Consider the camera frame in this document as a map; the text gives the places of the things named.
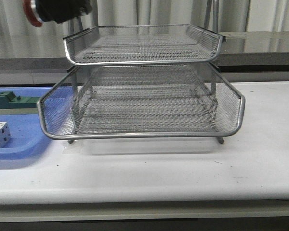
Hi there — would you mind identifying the grey stone counter ledge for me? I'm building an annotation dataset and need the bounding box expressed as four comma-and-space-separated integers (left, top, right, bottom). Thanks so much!
0, 31, 289, 72

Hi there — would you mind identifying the red emergency stop button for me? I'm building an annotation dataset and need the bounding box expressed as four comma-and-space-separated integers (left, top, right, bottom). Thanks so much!
22, 0, 92, 27

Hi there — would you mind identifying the silver metal rack frame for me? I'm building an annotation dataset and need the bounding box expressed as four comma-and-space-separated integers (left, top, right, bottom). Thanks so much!
68, 0, 224, 144

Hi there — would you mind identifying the silver mesh tray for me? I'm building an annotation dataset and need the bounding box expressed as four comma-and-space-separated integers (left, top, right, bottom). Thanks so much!
63, 24, 226, 66
72, 97, 218, 134
37, 63, 245, 140

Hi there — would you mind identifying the clear tape strip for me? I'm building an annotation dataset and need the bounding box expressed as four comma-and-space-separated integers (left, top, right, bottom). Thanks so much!
62, 140, 84, 155

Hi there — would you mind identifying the green electrical component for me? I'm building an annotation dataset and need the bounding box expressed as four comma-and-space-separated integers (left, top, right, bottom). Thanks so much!
0, 91, 39, 115

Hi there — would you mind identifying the blue plastic bin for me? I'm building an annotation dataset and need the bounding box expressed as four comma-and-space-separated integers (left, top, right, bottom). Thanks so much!
0, 87, 51, 161

